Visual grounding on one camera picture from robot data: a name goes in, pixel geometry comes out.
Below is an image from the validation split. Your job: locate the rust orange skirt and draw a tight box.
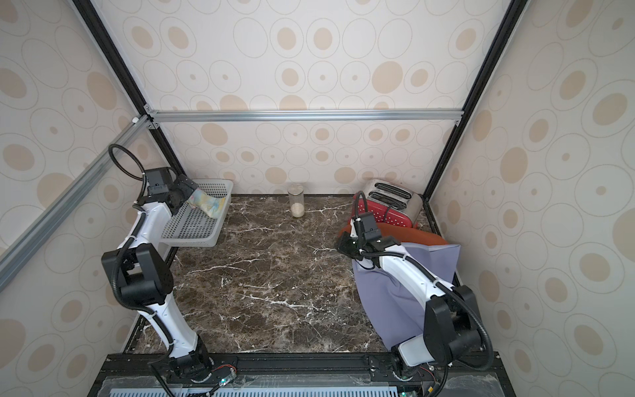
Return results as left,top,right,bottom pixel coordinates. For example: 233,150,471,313
336,222,450,247

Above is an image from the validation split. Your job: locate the floral pastel skirt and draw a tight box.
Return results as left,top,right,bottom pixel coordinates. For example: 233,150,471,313
187,188,228,219

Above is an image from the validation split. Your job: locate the lavender purple skirt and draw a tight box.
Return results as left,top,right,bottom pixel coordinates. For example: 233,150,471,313
352,243,461,350

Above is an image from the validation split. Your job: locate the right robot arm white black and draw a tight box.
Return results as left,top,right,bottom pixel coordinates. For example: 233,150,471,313
336,213,494,372

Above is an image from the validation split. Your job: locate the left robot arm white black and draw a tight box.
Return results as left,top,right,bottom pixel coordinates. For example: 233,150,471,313
101,167,213,383

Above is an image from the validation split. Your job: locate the red polka dot toaster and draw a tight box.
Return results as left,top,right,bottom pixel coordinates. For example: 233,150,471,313
352,179,423,228

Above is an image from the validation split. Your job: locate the white plastic perforated basket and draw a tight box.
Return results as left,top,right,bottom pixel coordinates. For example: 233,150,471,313
161,180,233,247

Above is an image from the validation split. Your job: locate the glass jar with white powder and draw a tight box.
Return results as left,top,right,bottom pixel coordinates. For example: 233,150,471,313
288,184,305,218

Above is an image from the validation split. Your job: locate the horizontal aluminium frame bar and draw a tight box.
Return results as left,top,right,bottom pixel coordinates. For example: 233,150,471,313
150,109,464,122

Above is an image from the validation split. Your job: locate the black left corner post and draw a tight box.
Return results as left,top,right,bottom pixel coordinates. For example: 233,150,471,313
70,0,186,175

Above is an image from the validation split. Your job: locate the black corner post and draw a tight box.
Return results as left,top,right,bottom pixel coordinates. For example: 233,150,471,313
422,0,529,202
70,0,186,175

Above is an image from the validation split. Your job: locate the diagonal aluminium frame bar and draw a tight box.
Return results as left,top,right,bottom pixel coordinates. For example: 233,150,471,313
0,115,150,294

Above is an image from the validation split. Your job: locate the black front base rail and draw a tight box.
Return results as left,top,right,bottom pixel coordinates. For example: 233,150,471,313
89,352,514,396

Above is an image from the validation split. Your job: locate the black right corner post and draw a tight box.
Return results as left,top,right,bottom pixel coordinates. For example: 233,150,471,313
422,0,529,202

